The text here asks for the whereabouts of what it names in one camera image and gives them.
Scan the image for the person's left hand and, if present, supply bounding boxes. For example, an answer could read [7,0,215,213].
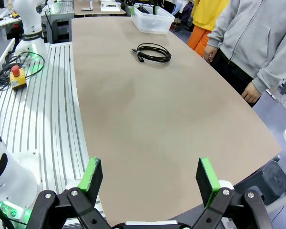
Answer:
[241,82,263,104]

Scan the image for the clear plastic storage bin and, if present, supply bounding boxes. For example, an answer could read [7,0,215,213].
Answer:
[130,6,175,34]

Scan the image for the mannequin in yellow hoodie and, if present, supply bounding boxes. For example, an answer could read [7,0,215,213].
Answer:
[187,0,229,58]

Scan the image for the person's right forearm grey sleeve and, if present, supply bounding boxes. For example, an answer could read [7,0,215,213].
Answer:
[206,14,229,48]

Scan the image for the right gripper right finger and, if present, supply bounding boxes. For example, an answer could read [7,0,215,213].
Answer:
[192,156,274,229]

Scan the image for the yellow emergency stop box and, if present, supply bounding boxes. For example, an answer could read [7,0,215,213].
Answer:
[9,64,27,91]

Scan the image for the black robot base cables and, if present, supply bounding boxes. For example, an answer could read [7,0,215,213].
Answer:
[0,51,45,91]

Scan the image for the black cable grey tie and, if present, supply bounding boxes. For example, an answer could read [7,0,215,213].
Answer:
[135,4,151,14]

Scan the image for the person's right hand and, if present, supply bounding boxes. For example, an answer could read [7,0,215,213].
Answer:
[204,44,217,64]

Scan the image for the black table base foot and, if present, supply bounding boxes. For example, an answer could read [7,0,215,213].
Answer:
[261,155,286,206]

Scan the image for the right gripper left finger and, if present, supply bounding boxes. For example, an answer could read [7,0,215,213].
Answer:
[26,156,112,229]

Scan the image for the slotted aluminium base plate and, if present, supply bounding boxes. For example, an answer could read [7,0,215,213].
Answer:
[0,42,105,229]

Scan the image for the person in grey hoodie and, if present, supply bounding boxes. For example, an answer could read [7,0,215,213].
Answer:
[204,0,286,108]

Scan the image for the long black USB extension cable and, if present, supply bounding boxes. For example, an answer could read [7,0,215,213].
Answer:
[131,42,172,64]

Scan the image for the person's left forearm grey sleeve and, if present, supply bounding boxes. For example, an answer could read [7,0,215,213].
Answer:
[251,47,286,94]

